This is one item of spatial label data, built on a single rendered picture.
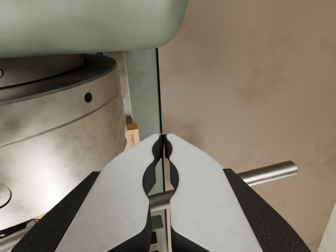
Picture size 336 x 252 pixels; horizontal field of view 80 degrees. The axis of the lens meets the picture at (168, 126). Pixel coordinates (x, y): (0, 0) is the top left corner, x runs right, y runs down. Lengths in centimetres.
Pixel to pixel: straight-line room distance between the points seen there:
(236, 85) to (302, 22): 62
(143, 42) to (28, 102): 11
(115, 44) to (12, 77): 12
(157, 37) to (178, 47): 128
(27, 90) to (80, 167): 9
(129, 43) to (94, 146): 13
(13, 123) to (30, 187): 7
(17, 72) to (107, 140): 12
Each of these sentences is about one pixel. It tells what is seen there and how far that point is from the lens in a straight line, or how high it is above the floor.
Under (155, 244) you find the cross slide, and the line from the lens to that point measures 79.
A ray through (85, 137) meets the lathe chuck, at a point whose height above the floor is 119.
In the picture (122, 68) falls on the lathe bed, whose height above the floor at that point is 86.
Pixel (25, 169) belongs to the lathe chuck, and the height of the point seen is 122.
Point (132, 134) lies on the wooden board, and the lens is 56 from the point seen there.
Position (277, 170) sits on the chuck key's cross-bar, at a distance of 18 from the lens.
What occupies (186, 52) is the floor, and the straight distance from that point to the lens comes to 147.
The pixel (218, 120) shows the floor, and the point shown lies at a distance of 173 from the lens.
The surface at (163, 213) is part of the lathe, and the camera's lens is 137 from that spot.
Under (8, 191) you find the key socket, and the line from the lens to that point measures 24.
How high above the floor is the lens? 139
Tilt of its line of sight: 60 degrees down
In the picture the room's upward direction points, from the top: 156 degrees clockwise
